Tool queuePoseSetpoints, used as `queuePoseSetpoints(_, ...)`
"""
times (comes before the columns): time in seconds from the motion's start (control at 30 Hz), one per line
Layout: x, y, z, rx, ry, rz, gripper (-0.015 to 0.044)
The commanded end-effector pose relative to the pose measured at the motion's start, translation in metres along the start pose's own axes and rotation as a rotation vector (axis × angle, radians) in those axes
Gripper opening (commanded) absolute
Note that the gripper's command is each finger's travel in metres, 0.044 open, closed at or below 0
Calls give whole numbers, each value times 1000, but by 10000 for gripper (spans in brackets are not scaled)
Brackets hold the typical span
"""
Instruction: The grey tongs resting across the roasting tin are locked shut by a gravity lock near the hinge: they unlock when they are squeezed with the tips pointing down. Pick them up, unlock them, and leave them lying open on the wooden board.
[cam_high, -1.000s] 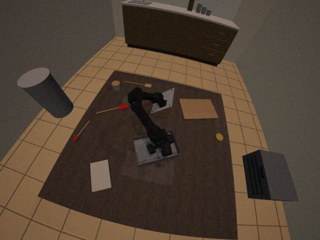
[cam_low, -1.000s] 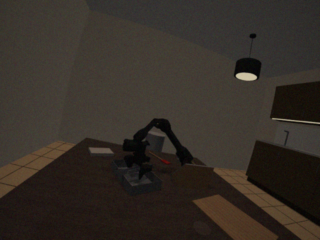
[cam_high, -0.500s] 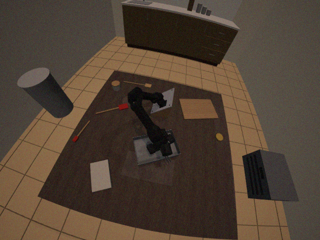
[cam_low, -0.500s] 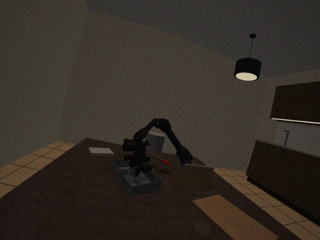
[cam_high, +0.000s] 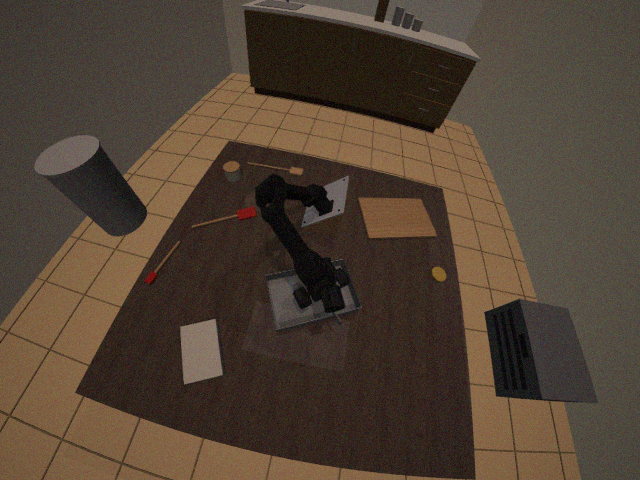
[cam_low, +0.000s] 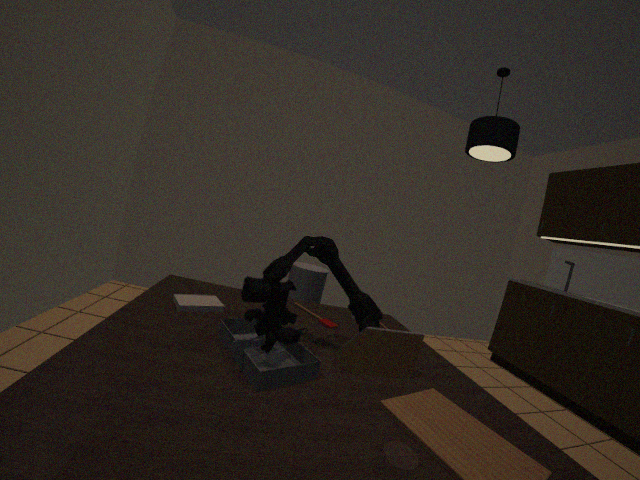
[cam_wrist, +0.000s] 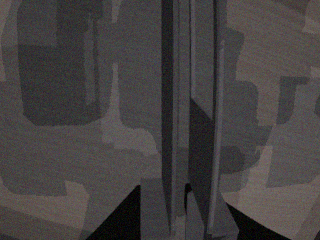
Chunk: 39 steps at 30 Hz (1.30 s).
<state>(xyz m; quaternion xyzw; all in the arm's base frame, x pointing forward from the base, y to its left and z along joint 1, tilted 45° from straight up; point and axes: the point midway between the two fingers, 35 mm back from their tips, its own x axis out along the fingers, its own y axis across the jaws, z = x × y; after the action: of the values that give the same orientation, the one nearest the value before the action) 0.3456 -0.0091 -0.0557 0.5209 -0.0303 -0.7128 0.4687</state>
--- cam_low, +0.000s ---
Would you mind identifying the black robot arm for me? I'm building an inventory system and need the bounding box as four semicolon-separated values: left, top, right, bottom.
241;236;383;333

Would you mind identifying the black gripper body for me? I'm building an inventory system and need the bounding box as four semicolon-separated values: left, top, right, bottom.
244;302;301;345

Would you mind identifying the red spatula with wooden handle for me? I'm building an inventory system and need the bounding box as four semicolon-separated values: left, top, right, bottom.
294;302;339;329

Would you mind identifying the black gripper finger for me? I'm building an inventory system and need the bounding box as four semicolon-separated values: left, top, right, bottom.
265;333;277;353
254;325;271;350

